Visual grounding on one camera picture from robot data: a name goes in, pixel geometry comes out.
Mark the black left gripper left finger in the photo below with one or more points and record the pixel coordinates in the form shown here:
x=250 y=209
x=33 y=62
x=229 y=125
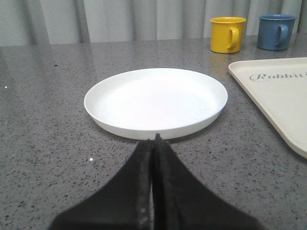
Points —
x=122 y=204

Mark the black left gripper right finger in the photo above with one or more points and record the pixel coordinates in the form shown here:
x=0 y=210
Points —
x=182 y=202

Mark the white round plate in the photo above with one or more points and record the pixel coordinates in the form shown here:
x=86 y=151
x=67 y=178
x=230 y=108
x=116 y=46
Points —
x=142 y=103

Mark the cream rabbit serving tray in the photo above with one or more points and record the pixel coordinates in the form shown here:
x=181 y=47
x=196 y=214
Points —
x=279 y=89

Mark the yellow enamel mug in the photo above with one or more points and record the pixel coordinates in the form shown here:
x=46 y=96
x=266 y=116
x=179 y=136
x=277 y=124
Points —
x=227 y=34

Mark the blue enamel mug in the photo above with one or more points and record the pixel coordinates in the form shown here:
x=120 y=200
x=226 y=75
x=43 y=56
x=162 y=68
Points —
x=275 y=31

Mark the grey curtain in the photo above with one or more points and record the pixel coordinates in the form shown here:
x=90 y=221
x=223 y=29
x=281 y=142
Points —
x=42 y=22

